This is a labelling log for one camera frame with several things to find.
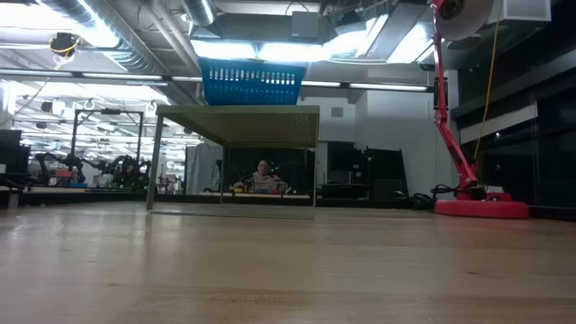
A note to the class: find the grey curtain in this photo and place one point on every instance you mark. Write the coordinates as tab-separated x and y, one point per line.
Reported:
202	168

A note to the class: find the red desk lamp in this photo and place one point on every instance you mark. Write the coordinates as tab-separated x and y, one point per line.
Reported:
481	209

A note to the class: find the background black robot arms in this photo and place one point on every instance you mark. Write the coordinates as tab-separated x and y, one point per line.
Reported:
117	166

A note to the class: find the black cabinet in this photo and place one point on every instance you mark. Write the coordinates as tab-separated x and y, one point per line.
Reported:
382	171

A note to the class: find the black stand frame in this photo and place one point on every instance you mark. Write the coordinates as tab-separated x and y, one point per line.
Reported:
74	135

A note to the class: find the black metal table frame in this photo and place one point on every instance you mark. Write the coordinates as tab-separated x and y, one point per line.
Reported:
90	198

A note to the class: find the ceiling light strip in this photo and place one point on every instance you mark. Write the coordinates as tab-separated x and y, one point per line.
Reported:
387	86

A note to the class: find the blue plastic basket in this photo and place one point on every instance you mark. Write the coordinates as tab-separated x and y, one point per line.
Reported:
252	90

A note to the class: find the black overhead camera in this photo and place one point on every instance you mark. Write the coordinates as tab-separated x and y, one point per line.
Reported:
64	44

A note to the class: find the silver ceiling duct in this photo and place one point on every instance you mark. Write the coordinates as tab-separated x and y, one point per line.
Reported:
200	11

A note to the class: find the person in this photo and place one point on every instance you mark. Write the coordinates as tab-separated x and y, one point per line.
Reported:
263	180

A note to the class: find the green perforated metal shelf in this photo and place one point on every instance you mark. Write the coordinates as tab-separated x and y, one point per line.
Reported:
243	126

